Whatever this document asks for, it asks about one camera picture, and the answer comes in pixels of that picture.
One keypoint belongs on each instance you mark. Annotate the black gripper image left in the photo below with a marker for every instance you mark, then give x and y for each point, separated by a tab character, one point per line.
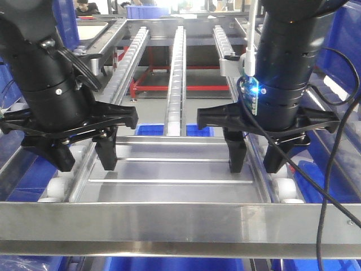
52	145

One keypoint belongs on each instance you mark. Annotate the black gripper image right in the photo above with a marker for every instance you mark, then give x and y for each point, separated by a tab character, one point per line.
277	121

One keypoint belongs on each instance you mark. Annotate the silver metal tray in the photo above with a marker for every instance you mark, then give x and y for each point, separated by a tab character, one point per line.
171	170

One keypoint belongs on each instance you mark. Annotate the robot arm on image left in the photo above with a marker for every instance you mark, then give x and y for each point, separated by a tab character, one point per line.
58	89

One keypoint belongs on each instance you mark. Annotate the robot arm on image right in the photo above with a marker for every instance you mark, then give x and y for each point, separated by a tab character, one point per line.
292	35

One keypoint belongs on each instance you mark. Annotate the white tray far left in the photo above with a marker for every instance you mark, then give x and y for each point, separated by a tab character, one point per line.
89	30

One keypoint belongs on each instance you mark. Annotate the right white roller track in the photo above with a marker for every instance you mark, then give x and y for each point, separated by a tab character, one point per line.
280	187

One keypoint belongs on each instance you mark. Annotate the white roller track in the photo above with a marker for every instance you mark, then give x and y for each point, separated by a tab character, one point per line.
280	187
60	187
174	125

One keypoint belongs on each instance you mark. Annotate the left white roller track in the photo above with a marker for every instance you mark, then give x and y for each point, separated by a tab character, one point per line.
60	187

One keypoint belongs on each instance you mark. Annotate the green circuit board blue led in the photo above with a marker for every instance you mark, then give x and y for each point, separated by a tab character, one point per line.
250	91

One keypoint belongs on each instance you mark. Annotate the blue bin below centre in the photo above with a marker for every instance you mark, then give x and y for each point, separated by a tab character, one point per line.
158	130

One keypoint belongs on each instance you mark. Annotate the centre white roller track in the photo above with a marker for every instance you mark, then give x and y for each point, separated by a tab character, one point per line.
174	125

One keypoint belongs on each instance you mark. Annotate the stainless steel front rack beam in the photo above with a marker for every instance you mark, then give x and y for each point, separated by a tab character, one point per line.
160	229

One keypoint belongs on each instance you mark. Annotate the blue bin bottom centre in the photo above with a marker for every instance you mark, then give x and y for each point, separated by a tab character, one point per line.
172	263

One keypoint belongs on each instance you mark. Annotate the large blue crate right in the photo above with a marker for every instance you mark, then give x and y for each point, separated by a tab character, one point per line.
344	36

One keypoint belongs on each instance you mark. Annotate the large blue crate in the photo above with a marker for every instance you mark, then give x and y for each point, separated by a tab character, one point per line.
65	16
344	36

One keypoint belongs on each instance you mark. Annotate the large blue crate left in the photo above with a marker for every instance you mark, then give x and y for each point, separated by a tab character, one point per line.
65	16

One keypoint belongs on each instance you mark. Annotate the person in background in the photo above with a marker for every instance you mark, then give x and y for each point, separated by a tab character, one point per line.
84	8

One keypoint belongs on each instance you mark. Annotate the blue crate in background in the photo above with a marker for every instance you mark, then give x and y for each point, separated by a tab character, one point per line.
146	12

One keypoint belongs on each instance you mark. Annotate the red metal frame cart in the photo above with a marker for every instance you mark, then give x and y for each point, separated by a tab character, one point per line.
195	69

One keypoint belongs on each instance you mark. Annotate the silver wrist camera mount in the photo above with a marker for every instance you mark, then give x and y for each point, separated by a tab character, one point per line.
233	66
92	61

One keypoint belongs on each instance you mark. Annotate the left steel divider rail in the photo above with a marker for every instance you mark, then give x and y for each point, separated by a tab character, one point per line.
14	160

